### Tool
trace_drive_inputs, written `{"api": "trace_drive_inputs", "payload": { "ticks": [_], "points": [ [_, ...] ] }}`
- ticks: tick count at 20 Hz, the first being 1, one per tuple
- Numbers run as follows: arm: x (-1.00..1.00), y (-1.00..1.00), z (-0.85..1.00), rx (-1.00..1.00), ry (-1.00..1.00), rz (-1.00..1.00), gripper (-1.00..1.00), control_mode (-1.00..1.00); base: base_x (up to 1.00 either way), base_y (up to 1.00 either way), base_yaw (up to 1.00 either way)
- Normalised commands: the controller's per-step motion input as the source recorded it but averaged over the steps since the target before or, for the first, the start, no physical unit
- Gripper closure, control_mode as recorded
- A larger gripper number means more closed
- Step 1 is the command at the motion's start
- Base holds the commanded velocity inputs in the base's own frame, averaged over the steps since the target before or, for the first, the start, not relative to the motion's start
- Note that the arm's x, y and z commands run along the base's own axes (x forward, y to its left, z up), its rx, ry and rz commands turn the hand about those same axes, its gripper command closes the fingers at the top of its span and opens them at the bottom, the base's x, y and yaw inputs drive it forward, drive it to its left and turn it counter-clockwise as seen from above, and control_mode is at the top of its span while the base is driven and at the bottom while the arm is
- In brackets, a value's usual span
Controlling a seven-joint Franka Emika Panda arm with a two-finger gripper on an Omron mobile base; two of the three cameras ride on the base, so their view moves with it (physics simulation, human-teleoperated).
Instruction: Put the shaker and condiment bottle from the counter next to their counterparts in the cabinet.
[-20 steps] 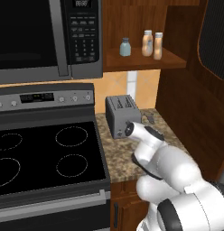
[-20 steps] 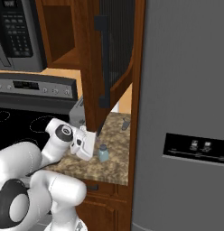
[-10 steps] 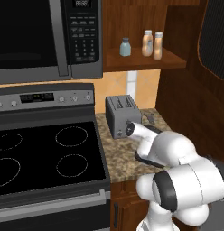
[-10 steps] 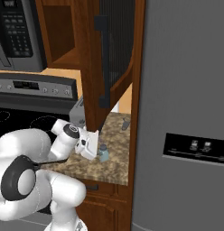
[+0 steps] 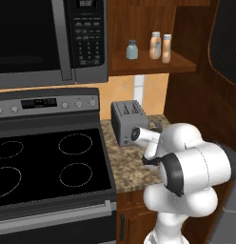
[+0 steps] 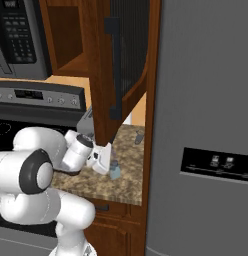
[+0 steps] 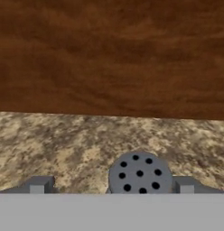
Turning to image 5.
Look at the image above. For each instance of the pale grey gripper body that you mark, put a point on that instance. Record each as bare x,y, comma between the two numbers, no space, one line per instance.
151,161

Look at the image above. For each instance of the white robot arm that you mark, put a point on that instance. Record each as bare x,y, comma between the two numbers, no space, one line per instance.
196,165

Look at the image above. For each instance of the brown wooden base cabinet door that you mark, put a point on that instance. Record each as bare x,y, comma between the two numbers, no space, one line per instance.
139,227

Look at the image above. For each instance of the blue-grey shaker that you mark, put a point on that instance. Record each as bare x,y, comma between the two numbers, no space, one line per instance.
132,50

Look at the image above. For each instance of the slim orange condiment bottle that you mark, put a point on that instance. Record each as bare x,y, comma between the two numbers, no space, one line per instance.
166,49

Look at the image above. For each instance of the wide orange condiment bottle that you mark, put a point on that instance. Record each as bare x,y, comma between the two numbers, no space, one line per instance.
155,47

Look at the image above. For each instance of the wooden cabinet door dark pane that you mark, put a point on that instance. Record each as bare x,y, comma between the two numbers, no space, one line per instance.
224,41

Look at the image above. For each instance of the brown wooden drawer front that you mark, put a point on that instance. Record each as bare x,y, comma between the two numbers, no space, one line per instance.
129,199

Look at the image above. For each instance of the grey toaster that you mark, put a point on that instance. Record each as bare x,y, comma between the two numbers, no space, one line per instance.
126,122

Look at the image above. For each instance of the grey appliance side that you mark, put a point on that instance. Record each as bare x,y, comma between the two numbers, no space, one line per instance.
227,216

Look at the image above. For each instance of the black electric stove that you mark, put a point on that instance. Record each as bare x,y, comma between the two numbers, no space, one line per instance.
47,158

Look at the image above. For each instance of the black microwave oven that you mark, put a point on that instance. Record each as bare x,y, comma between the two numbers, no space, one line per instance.
31,38

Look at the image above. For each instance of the brown wooden wall cabinet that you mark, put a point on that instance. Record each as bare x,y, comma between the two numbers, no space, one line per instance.
145,19

